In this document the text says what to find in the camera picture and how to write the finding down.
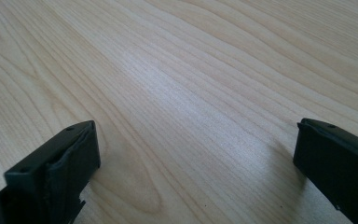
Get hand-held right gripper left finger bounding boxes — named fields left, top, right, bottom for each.
left=0, top=119, right=102, bottom=224

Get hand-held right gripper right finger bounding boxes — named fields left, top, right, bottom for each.
left=293, top=118, right=358, bottom=224

